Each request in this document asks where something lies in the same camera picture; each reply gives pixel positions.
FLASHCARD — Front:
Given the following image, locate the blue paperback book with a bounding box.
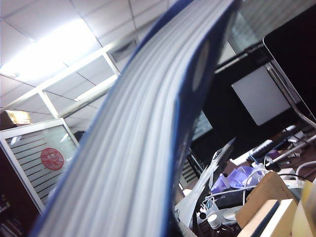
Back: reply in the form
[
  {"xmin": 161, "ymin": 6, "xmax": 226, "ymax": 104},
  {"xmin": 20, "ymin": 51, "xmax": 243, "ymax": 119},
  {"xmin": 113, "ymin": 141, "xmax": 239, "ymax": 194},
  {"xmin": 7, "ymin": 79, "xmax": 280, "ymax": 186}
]
[{"xmin": 29, "ymin": 0, "xmax": 244, "ymax": 237}]

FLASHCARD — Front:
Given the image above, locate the white cable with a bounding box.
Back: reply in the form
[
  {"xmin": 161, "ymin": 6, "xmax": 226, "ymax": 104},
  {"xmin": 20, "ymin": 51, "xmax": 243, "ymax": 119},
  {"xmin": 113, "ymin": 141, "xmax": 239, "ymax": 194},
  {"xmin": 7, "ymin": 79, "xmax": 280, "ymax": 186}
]
[{"xmin": 204, "ymin": 158, "xmax": 316, "ymax": 205}]

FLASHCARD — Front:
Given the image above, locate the grey square monitor plate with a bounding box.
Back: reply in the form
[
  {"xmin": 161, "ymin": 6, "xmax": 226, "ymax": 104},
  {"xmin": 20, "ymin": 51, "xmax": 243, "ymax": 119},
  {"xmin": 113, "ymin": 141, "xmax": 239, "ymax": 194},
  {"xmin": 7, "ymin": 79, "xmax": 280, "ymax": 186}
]
[{"xmin": 231, "ymin": 65, "xmax": 291, "ymax": 126}]

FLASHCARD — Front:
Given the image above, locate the ceiling light panel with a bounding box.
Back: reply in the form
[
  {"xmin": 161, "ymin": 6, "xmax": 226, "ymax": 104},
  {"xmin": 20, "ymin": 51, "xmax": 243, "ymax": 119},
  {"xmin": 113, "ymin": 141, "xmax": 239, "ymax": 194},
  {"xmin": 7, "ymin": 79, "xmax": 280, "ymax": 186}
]
[{"xmin": 0, "ymin": 18, "xmax": 104, "ymax": 83}]

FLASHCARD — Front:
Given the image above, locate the ceiling air vent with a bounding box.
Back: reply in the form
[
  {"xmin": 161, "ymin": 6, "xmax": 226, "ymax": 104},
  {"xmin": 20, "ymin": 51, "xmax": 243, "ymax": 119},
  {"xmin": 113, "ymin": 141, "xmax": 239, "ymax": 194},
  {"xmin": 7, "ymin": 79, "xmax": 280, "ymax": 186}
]
[{"xmin": 108, "ymin": 39, "xmax": 138, "ymax": 62}]

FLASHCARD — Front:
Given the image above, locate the frosted glass partition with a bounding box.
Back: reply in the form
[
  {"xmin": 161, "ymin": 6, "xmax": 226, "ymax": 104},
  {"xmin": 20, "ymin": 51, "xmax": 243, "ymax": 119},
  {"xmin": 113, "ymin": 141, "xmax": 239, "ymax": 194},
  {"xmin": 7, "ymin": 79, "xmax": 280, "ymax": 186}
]
[{"xmin": 0, "ymin": 118, "xmax": 81, "ymax": 213}]

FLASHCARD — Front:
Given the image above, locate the black computer monitor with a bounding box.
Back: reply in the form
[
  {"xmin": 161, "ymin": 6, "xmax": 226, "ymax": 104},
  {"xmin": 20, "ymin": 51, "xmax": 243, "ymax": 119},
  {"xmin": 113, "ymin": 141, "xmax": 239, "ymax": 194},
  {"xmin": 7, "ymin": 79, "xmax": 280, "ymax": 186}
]
[{"xmin": 187, "ymin": 49, "xmax": 275, "ymax": 158}]

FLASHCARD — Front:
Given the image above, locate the silver-edged black monitor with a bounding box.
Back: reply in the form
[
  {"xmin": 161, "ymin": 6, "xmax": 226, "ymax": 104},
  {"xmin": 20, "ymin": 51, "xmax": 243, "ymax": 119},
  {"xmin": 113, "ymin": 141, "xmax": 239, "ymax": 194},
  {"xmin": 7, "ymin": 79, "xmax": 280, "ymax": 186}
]
[{"xmin": 262, "ymin": 11, "xmax": 316, "ymax": 130}]

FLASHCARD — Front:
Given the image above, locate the orange spine Human Compatible book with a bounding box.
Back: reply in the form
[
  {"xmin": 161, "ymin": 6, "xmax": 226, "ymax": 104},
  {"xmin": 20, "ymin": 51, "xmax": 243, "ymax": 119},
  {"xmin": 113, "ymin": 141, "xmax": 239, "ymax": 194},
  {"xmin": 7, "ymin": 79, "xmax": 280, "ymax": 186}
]
[{"xmin": 236, "ymin": 171, "xmax": 301, "ymax": 237}]

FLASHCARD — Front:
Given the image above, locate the brown bottle white cap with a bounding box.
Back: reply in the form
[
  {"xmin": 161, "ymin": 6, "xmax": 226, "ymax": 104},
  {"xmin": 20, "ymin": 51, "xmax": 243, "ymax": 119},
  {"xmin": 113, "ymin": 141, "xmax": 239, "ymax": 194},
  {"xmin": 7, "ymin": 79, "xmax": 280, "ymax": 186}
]
[{"xmin": 198, "ymin": 212, "xmax": 225, "ymax": 237}]

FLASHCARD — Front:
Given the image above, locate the red round sticker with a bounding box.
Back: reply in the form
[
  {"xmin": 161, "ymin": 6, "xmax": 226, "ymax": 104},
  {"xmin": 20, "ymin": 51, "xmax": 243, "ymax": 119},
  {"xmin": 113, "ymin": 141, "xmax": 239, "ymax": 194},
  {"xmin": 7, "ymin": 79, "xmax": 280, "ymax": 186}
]
[{"xmin": 40, "ymin": 147, "xmax": 65, "ymax": 170}]

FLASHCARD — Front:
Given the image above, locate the purple plastic packaging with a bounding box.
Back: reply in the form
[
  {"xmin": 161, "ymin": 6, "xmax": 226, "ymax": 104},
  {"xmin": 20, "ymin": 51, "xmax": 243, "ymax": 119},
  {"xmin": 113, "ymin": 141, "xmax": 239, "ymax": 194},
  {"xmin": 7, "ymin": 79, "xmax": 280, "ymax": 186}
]
[{"xmin": 211, "ymin": 164, "xmax": 266, "ymax": 196}]

